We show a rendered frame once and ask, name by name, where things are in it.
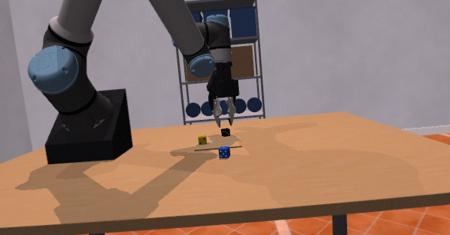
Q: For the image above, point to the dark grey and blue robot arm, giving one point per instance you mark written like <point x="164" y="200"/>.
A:
<point x="59" y="72"/>

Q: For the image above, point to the black die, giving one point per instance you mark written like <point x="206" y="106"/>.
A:
<point x="225" y="132"/>

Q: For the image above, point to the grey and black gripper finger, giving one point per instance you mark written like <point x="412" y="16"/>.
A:
<point x="231" y="108"/>
<point x="215" y="106"/>

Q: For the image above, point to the blue die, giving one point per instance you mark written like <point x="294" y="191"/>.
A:
<point x="224" y="152"/>

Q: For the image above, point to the yellow die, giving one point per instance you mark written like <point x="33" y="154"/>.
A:
<point x="202" y="139"/>

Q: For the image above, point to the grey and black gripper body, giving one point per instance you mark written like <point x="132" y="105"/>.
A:
<point x="228" y="89"/>

